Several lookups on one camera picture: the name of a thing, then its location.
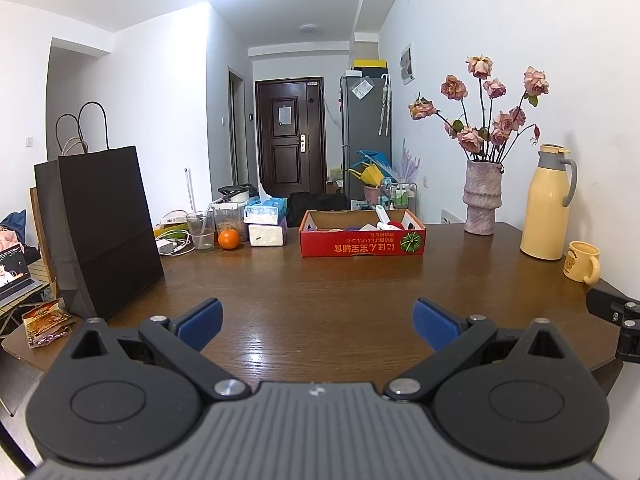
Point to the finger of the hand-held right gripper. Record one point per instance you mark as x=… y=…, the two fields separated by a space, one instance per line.
x=607 y=305

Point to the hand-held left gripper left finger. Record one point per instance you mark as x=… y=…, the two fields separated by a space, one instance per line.
x=200 y=322

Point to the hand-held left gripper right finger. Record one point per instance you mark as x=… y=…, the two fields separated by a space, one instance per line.
x=437 y=325

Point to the red orange cardboard box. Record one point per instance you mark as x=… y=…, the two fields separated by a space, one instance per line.
x=350 y=245

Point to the white red lint brush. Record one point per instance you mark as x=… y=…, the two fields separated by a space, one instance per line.
x=384 y=215

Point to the yellow mug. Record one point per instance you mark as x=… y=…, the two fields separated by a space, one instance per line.
x=580 y=262

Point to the orange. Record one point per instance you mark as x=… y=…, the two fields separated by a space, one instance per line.
x=228 y=239

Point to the glass cup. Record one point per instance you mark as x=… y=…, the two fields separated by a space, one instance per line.
x=201 y=232

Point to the clear food container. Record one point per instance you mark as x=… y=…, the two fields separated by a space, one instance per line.
x=230 y=220

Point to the white flat panel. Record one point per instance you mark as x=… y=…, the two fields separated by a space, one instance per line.
x=452 y=216

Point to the white tissue pack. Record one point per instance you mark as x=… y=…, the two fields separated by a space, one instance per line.
x=266 y=235

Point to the yellow thermos jug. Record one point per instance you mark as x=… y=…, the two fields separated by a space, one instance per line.
x=545 y=210

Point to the blue tissue pack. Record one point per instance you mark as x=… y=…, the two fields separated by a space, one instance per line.
x=265 y=210

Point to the pink ceramic vase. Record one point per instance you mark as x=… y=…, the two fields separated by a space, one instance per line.
x=481 y=200

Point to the black folded stand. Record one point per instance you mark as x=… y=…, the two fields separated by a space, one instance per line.
x=234 y=192

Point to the black paper bag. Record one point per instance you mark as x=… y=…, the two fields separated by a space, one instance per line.
x=100 y=230

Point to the pink bucket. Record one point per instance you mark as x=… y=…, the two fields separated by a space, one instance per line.
x=372 y=194

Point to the snack packet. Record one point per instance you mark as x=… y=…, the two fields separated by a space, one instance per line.
x=47 y=325

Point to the black folding chair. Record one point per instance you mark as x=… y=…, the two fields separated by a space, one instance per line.
x=317 y=207

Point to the purple feather decoration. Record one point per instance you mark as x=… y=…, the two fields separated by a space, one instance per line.
x=411 y=160

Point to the brown paper bag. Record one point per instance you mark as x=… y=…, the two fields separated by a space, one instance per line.
x=42 y=240

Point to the laptop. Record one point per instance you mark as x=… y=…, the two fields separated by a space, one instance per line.
x=15 y=275

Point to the brown entrance door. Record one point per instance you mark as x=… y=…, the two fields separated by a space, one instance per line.
x=290 y=140

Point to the grey refrigerator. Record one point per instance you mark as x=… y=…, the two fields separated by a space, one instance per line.
x=362 y=135

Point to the dried pink rose bouquet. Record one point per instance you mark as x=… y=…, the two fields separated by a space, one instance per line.
x=500 y=125

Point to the folded umbrella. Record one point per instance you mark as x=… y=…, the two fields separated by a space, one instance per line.
x=384 y=105

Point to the clear plastic bag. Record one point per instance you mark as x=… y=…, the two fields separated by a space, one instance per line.
x=361 y=90

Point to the yellow box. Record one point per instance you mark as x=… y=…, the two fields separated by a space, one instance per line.
x=370 y=65

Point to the round ceiling lamp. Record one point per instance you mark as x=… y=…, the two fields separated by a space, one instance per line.
x=309 y=28

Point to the wall electrical panel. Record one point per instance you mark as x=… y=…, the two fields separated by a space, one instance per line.
x=407 y=62

